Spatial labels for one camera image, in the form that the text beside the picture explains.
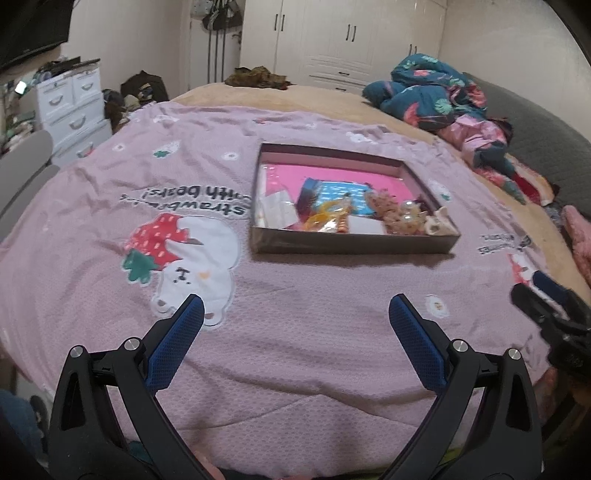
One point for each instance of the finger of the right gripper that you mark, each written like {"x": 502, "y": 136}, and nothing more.
{"x": 563, "y": 296}
{"x": 531, "y": 302}

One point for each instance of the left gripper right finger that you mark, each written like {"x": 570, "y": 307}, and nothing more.
{"x": 484, "y": 421}

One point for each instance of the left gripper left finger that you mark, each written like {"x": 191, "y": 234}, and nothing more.
{"x": 86, "y": 441}

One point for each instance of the white cloud hair claw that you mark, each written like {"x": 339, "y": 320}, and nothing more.
{"x": 440, "y": 224}

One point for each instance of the maroon hair claw clip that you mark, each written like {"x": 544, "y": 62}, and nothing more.
{"x": 423, "y": 205}

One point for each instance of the clear earring card bag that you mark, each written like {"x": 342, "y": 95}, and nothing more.
{"x": 360, "y": 225}

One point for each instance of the yellow hoop earrings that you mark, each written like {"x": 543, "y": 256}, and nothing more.
{"x": 331, "y": 217}

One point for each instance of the white packet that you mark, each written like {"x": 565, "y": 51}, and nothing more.
{"x": 278, "y": 211}

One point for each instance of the blue hairpin card pack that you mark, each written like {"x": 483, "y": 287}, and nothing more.
{"x": 307, "y": 199}

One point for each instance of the person's left hand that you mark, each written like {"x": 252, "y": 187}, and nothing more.
{"x": 212, "y": 470}

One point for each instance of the pink fuzzy cloth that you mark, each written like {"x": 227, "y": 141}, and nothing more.
{"x": 579, "y": 231}

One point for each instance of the red yellow pillow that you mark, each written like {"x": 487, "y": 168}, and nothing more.
{"x": 533, "y": 185}

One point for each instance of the grey padded headboard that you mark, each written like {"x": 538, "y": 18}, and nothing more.
{"x": 545, "y": 143}

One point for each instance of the pink strawberry bear blanket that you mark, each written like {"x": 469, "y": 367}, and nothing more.
{"x": 297, "y": 371}

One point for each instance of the pink book with blue label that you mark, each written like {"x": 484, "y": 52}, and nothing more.
{"x": 336, "y": 183}

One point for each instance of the teal floral crumpled duvet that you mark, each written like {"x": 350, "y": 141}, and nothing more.
{"x": 429, "y": 94}

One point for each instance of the brown shallow cardboard box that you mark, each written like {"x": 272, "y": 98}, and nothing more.
{"x": 290, "y": 241}

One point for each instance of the grey chair back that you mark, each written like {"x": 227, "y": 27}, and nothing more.
{"x": 25, "y": 169}

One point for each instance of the tan bed sheet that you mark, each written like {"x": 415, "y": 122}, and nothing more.
{"x": 352, "y": 108}

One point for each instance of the white wardrobe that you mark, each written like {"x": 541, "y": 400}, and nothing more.
{"x": 339, "y": 45}

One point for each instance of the white drawer chest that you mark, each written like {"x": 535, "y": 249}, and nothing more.
{"x": 70, "y": 108}

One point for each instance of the olive clothes pile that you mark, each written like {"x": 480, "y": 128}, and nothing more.
{"x": 257, "y": 77}

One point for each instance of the dark clothes pile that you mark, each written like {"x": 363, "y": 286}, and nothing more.
{"x": 136, "y": 92}

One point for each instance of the hanging bags on rack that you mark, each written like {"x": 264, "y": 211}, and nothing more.
{"x": 217, "y": 15}

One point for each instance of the black wall television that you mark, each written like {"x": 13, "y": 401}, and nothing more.
{"x": 31, "y": 28}

